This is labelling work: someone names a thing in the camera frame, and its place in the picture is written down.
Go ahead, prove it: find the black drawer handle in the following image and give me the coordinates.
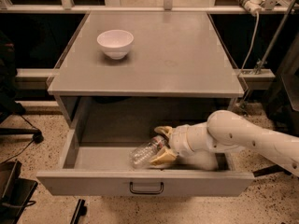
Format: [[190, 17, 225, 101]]
[[129, 182, 164, 195]]

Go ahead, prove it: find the metal diagonal rod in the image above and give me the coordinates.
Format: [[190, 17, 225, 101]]
[[252, 0, 296, 75]]

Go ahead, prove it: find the white ceramic bowl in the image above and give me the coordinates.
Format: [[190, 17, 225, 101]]
[[97, 30, 134, 60]]

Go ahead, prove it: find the grey cabinet counter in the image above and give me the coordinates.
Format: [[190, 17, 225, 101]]
[[46, 10, 245, 131]]

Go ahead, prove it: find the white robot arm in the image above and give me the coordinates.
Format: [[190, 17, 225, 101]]
[[149, 110, 299, 176]]

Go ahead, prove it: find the white power strip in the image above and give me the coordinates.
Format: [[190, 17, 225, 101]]
[[236, 0, 263, 16]]

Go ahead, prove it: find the grey open top drawer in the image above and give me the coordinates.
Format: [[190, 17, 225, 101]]
[[37, 97, 254, 197]]

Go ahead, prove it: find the clear plastic water bottle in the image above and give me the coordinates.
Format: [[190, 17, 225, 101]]
[[129, 135, 168, 169]]

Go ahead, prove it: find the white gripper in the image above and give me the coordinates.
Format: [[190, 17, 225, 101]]
[[149, 125, 194, 166]]

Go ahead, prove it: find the white power cable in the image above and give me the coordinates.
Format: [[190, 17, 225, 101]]
[[237, 11, 261, 77]]

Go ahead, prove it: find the black floor bracket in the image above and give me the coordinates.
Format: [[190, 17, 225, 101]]
[[70, 199, 87, 224]]

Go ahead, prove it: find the black office chair base right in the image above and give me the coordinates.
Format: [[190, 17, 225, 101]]
[[253, 164, 291, 177]]

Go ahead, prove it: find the black chair base left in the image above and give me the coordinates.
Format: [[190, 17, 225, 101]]
[[0, 31, 45, 144]]

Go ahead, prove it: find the black bin lower left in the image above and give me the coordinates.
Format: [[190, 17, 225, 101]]
[[0, 161, 37, 224]]

